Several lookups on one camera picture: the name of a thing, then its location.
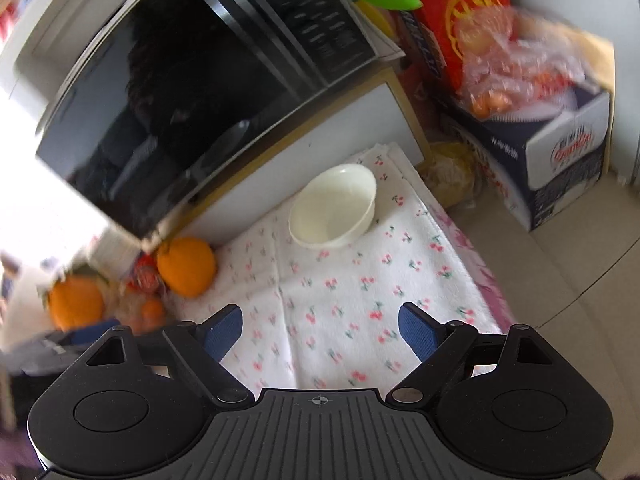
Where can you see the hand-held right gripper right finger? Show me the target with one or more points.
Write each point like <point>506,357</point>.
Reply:
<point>417,332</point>

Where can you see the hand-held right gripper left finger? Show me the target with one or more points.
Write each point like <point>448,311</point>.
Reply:
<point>225,331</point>

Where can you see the small cream bowl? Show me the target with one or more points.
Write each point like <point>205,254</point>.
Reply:
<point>330,210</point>

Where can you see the large orange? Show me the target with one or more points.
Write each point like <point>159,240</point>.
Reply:
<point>187,267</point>

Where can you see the cherry print tablecloth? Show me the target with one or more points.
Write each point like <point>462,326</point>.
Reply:
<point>350,300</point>

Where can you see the bag of small oranges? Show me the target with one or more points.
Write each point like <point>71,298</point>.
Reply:
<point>145,310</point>

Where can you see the orange with leaves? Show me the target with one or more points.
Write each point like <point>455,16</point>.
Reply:
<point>75,305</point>

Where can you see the yellow plastic bag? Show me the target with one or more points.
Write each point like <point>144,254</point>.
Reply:
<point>450,175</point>

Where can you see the blue and white carton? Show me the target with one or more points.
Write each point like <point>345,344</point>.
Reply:
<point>555,160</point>

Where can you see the black microwave oven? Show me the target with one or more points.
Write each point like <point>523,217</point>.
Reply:
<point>175,85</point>

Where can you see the clear bag of oranges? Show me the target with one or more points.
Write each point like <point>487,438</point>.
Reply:
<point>515,70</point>

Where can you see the red carton box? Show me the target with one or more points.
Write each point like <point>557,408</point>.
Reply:
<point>450,15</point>

